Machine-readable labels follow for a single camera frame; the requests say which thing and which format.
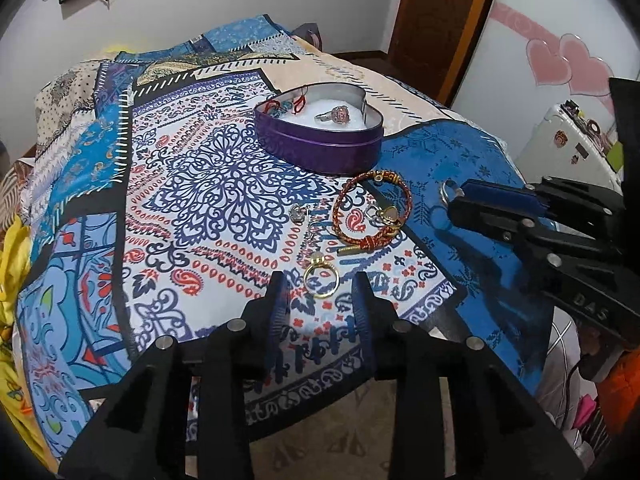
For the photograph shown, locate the purple heart-shaped tin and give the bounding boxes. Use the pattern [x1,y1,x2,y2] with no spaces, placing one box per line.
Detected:
[253,82,385,177]

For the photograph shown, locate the blue patterned patchwork cloth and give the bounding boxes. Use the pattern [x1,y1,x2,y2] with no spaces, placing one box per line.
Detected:
[14,12,557,431]

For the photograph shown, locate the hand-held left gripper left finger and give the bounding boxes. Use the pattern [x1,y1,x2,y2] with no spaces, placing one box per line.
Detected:
[59,271,292,480]

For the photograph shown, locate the pink gemstone silver ring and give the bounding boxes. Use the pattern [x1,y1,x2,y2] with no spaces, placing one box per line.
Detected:
[314,106,352,126]

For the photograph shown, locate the red braided bracelet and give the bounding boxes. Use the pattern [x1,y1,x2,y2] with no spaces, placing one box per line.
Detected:
[332,170,414,257]

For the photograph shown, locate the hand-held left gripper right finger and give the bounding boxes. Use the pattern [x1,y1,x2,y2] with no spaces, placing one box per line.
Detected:
[351,271,587,480]

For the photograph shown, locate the white box with stickers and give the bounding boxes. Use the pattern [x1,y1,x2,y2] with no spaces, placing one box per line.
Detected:
[516,101,626,187]

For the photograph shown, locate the polka-dot patterned pillow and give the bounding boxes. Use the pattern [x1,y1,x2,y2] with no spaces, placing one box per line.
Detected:
[31,57,108,148]

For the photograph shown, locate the white wardrobe with pink hearts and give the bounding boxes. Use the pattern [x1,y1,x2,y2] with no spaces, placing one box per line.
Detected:
[449,0,640,128]

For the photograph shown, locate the plain silver ring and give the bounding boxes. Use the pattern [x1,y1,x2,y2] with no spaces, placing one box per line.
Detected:
[439,180,464,209]

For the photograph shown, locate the silver drop earrings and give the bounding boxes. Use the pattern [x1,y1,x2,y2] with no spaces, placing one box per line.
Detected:
[305,219,327,247]

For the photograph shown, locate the orange cloth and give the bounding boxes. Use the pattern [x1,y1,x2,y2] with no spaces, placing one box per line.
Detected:
[596,352,640,423]

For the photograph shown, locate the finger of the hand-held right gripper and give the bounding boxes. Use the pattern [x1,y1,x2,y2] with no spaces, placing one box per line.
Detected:
[459,176,627,218]
[446,198,623,273]

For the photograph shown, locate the brown wooden door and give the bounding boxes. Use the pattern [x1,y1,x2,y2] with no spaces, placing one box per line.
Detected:
[386,0,504,109]

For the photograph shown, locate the yellow cloth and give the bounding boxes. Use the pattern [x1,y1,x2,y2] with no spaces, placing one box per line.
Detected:
[0,212,63,463]

